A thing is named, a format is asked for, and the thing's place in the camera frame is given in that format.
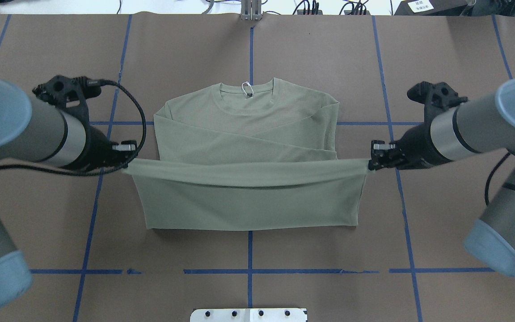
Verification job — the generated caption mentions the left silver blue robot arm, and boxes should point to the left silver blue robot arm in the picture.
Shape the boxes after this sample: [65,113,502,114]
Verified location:
[0,75,147,308]

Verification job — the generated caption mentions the white hang loop tag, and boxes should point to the white hang loop tag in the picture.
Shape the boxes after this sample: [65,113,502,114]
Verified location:
[241,81,255,98]

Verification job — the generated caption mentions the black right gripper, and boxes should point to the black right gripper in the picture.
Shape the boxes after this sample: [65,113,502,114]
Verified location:
[368,126,441,171]

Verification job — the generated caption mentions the sage green long-sleeve shirt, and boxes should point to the sage green long-sleeve shirt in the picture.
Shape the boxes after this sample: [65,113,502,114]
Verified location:
[125,78,369,232]

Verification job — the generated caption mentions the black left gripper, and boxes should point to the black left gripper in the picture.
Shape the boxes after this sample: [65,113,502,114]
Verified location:
[68,126,137,173]

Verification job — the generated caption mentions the aluminium frame post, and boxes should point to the aluminium frame post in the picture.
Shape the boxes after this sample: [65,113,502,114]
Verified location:
[241,0,263,21]

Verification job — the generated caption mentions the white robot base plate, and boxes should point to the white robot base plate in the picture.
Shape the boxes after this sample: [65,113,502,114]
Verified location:
[190,308,309,322]

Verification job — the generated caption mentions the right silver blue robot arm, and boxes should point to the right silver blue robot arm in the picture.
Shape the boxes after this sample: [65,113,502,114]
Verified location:
[368,78,515,278]

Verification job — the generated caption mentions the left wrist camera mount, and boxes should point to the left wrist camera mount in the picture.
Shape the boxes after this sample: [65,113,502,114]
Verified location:
[31,75,101,108]

